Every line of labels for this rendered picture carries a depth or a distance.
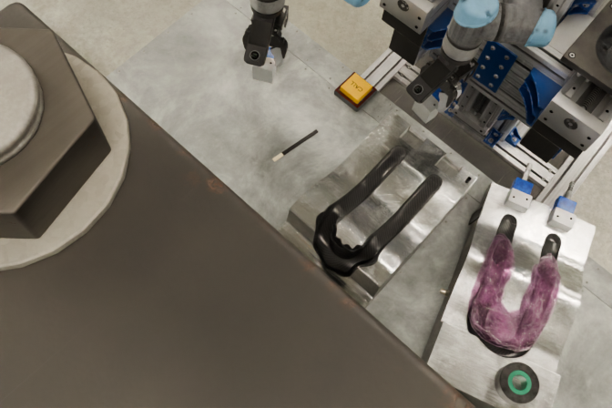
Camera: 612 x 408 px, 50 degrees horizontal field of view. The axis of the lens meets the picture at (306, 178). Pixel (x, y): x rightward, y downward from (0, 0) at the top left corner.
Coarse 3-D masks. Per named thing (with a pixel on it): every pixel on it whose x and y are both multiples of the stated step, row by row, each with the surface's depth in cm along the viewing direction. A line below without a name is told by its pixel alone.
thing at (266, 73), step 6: (270, 54) 159; (270, 60) 157; (252, 66) 156; (258, 66) 156; (264, 66) 156; (270, 66) 156; (252, 72) 158; (258, 72) 158; (264, 72) 157; (270, 72) 156; (258, 78) 160; (264, 78) 160; (270, 78) 159
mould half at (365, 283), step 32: (384, 128) 159; (352, 160) 156; (416, 160) 156; (320, 192) 148; (384, 192) 153; (448, 192) 153; (288, 224) 151; (352, 224) 145; (416, 224) 150; (384, 256) 142; (352, 288) 146
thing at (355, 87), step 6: (354, 78) 171; (360, 78) 171; (348, 84) 170; (354, 84) 170; (360, 84) 170; (366, 84) 170; (342, 90) 170; (348, 90) 169; (354, 90) 169; (360, 90) 169; (366, 90) 169; (348, 96) 170; (354, 96) 168; (360, 96) 169
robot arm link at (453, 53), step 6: (444, 36) 135; (444, 42) 135; (444, 48) 136; (450, 48) 134; (456, 48) 133; (450, 54) 135; (456, 54) 134; (462, 54) 134; (468, 54) 134; (474, 54) 135; (456, 60) 136; (462, 60) 136
